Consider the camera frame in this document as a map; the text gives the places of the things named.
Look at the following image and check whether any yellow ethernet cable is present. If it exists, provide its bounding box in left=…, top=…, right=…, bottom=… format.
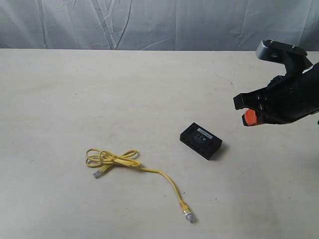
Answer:
left=85, top=148, right=197, bottom=224

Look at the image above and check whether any white backdrop cloth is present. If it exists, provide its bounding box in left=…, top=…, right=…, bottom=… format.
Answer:
left=0, top=0, right=319, bottom=51

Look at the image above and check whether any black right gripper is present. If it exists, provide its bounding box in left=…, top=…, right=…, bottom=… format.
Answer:
left=233, top=67, right=319, bottom=126

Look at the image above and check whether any small black network box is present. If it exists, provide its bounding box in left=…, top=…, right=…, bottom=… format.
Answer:
left=179, top=122, right=222, bottom=160

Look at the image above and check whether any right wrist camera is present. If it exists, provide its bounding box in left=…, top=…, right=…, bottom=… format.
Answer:
left=255, top=40, right=308, bottom=64

